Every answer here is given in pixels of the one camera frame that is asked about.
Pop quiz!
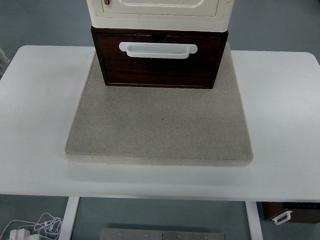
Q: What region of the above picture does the spare brown drawer box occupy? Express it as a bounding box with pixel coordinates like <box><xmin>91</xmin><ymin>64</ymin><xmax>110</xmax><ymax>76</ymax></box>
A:
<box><xmin>261</xmin><ymin>202</ymin><xmax>320</xmax><ymax>224</ymax></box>

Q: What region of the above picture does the grey felt mat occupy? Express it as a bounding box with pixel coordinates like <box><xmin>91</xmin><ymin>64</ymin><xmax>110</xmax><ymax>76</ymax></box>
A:
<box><xmin>65</xmin><ymin>45</ymin><xmax>254</xmax><ymax>166</ymax></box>

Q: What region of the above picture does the white right table leg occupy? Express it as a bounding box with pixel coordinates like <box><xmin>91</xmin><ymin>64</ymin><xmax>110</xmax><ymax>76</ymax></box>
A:
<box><xmin>245</xmin><ymin>201</ymin><xmax>263</xmax><ymax>240</ymax></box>

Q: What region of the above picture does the white table leg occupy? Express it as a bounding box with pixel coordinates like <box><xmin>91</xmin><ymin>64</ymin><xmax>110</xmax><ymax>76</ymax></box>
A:
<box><xmin>58</xmin><ymin>196</ymin><xmax>80</xmax><ymax>240</ymax></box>
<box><xmin>245</xmin><ymin>201</ymin><xmax>263</xmax><ymax>240</ymax></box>

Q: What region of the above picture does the white left table leg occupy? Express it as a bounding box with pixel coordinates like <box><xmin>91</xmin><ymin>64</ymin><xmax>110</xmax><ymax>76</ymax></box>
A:
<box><xmin>58</xmin><ymin>196</ymin><xmax>80</xmax><ymax>240</ymax></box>

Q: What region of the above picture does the white power adapter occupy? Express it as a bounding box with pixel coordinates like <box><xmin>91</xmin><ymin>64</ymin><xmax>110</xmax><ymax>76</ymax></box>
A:
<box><xmin>9</xmin><ymin>228</ymin><xmax>30</xmax><ymax>240</ymax></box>

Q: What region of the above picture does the white cable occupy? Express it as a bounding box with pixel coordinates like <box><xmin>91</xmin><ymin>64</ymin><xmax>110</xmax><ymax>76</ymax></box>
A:
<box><xmin>0</xmin><ymin>212</ymin><xmax>64</xmax><ymax>240</ymax></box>

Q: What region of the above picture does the white spare drawer handle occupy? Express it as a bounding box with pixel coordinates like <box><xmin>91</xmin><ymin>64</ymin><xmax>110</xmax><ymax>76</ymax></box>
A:
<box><xmin>272</xmin><ymin>210</ymin><xmax>292</xmax><ymax>226</ymax></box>

